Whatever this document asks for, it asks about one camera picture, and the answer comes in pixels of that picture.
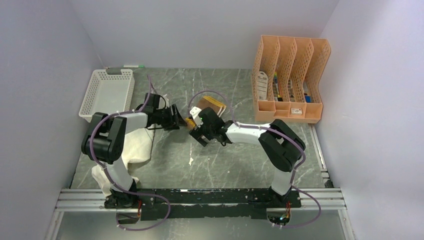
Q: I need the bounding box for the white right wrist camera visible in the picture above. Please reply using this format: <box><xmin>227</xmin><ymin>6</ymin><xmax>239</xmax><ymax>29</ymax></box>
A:
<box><xmin>189</xmin><ymin>106</ymin><xmax>203</xmax><ymax>127</ymax></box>

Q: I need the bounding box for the yellow brown bear towel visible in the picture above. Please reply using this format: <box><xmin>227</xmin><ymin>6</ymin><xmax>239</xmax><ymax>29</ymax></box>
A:
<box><xmin>185</xmin><ymin>95</ymin><xmax>228</xmax><ymax>131</ymax></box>

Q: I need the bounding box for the orange file organizer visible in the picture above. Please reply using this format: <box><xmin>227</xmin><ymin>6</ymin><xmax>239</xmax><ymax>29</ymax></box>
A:
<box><xmin>251</xmin><ymin>35</ymin><xmax>331</xmax><ymax>124</ymax></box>

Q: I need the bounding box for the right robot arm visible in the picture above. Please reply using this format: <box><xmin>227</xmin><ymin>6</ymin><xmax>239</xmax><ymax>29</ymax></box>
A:
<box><xmin>189</xmin><ymin>107</ymin><xmax>306</xmax><ymax>207</ymax></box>

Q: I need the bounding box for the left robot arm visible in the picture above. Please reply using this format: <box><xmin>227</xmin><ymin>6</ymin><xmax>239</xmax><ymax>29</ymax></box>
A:
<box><xmin>81</xmin><ymin>93</ymin><xmax>188</xmax><ymax>209</ymax></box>

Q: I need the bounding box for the green white marker pen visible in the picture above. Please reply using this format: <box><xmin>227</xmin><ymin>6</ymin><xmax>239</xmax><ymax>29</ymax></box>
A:
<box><xmin>122</xmin><ymin>64</ymin><xmax>145</xmax><ymax>69</ymax></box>

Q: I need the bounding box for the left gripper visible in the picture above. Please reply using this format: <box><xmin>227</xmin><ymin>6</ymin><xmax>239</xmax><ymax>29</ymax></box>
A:
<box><xmin>153</xmin><ymin>104</ymin><xmax>187</xmax><ymax>131</ymax></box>

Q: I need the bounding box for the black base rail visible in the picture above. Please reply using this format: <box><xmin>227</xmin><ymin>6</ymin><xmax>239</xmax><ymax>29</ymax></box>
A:
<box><xmin>103</xmin><ymin>188</ymin><xmax>302</xmax><ymax>221</ymax></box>

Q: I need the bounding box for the white plastic basket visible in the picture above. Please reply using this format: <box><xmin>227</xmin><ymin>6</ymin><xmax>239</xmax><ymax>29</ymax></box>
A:
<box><xmin>78</xmin><ymin>69</ymin><xmax>135</xmax><ymax>122</ymax></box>

